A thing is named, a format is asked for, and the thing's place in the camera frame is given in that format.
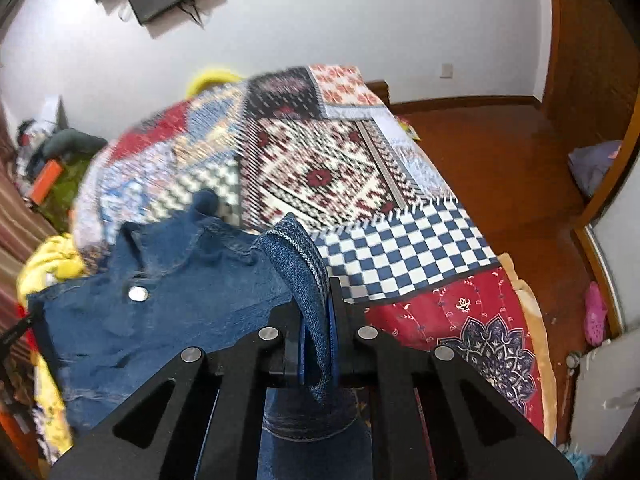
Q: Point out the patchwork patterned bed quilt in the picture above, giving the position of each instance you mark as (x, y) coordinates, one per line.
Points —
(319, 142)

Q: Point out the orange box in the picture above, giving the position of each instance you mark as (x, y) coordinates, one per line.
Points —
(45, 181)

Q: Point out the white wall socket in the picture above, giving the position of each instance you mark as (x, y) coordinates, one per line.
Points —
(447, 71)

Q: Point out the dark green plush cushion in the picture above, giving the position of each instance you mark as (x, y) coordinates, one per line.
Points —
(69, 142)

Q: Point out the yellow cartoon print garment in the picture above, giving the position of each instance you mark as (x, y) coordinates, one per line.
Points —
(55, 261)

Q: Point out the striped pink curtain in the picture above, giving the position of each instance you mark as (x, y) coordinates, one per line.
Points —
(22, 231)

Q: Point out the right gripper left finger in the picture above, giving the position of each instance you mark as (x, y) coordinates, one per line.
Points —
(284, 362)

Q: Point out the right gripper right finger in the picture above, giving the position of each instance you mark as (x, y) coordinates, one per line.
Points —
(347, 371)

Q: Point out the purple cloth bundle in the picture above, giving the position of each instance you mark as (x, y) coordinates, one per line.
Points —
(589, 165)

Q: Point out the pink slipper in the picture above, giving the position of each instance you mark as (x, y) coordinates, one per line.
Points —
(595, 316)

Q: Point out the blue denim jacket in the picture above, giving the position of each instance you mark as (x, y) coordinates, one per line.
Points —
(195, 281)

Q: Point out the green patterned storage box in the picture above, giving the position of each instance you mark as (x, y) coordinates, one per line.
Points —
(58, 203)

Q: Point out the yellow curved handle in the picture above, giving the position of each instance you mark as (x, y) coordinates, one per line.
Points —
(210, 78)

